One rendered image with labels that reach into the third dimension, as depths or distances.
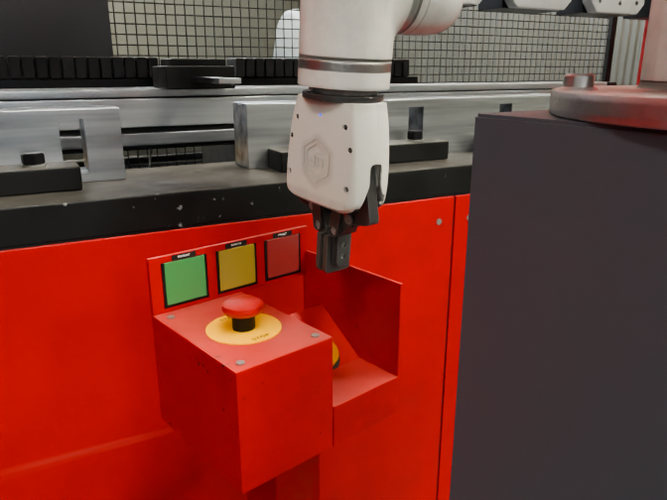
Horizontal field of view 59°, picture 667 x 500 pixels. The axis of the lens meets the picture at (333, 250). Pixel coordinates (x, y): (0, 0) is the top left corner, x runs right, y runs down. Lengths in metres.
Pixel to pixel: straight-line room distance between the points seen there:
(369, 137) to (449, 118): 0.56
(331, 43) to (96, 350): 0.47
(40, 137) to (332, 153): 0.43
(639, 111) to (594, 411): 0.11
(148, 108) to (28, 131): 0.32
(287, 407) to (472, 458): 0.26
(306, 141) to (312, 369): 0.21
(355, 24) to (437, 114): 0.56
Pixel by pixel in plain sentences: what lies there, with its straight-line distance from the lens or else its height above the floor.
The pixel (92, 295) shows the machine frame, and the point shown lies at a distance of 0.76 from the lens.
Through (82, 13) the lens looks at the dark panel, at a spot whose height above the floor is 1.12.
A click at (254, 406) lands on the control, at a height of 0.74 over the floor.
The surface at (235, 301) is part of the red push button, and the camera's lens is 0.57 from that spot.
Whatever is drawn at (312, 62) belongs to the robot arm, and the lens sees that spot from 0.53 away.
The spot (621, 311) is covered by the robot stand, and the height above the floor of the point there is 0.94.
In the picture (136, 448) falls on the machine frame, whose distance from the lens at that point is 0.87.
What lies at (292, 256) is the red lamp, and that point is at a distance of 0.70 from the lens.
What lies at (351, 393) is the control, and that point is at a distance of 0.62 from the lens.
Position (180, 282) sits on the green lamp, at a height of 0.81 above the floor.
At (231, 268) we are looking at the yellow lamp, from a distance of 0.65.
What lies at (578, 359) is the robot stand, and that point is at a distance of 0.26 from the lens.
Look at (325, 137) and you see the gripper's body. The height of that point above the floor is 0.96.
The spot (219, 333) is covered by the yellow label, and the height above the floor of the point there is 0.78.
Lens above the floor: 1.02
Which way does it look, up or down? 17 degrees down
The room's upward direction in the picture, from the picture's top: straight up
